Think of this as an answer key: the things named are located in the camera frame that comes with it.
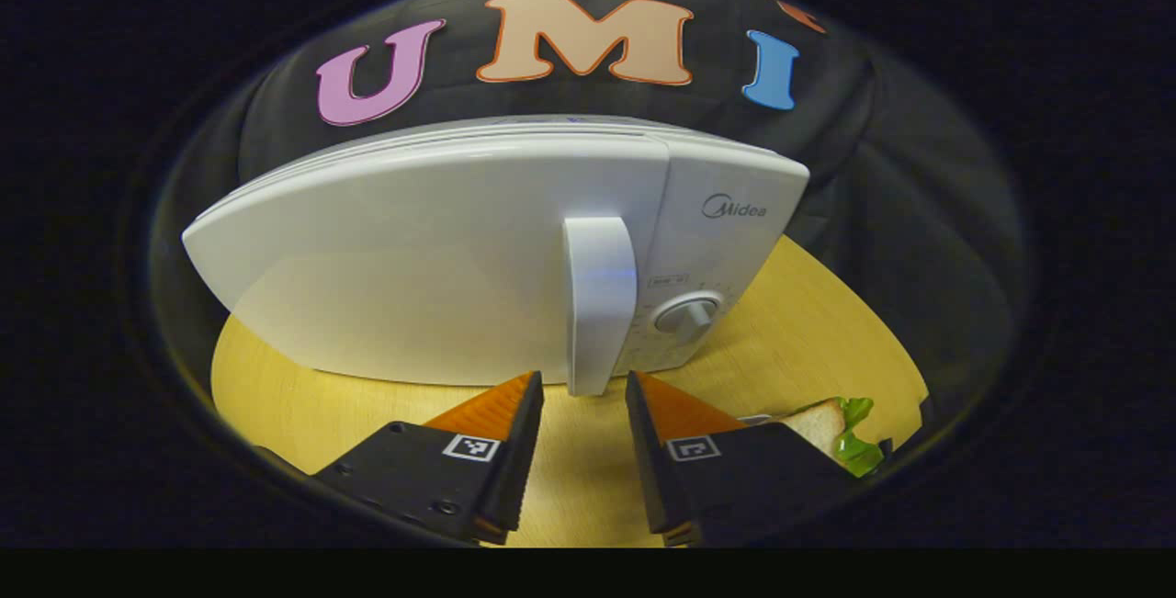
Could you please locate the sandwich with lettuce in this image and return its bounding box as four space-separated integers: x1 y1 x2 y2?
740 396 888 480

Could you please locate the white microwave oven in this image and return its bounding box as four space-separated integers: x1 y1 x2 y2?
181 114 811 397

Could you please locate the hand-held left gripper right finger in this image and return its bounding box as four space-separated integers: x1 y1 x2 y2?
625 371 892 548

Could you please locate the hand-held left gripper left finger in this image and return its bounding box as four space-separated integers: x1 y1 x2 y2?
308 371 545 546

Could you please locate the black backdrop cloth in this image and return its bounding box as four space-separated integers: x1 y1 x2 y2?
152 0 1025 452

